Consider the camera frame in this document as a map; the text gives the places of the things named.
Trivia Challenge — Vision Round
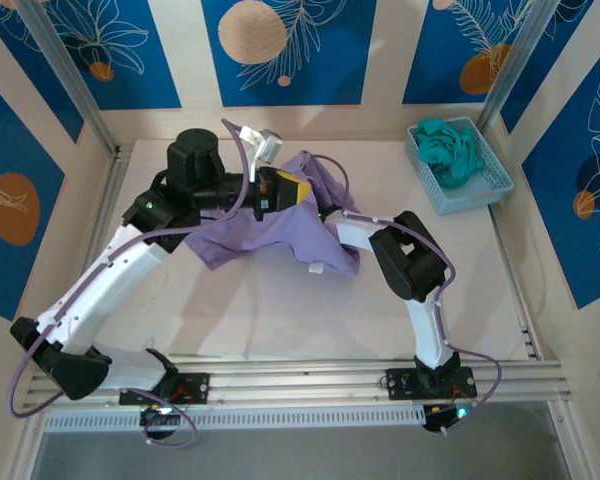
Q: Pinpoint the purple t-shirt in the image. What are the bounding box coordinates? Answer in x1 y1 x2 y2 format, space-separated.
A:
184 149 364 276

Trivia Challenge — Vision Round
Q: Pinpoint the light blue perforated basket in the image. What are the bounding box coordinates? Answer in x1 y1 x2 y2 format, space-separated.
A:
406 117 515 216

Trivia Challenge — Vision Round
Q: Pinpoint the teal t-shirt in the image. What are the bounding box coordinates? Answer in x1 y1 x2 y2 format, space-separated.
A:
412 118 484 190

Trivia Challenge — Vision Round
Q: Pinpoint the black controller board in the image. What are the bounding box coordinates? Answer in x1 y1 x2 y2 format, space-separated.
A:
139 405 184 441
422 402 481 434

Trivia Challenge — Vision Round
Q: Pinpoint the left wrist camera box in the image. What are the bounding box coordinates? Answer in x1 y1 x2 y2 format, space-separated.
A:
239 127 285 166

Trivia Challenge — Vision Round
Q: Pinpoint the aluminium side rail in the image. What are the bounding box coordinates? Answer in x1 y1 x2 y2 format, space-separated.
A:
484 199 544 361
54 144 134 371

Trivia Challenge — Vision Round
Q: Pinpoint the aluminium frame post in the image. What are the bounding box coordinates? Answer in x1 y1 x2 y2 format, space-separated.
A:
17 0 119 156
469 0 556 146

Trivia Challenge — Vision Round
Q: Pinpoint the aluminium mounting rail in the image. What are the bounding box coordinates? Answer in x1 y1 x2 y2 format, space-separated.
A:
22 357 574 412

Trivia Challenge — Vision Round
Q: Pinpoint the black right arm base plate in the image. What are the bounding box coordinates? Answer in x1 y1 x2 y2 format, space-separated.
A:
385 367 479 401

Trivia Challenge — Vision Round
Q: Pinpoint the white slotted cable duct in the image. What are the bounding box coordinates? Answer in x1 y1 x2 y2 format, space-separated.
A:
42 404 429 434

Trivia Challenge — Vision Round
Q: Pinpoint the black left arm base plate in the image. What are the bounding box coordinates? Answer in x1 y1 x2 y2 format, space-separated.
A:
118 372 211 406

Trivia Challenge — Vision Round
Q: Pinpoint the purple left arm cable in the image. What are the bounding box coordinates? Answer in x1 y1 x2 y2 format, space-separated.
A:
5 118 254 449

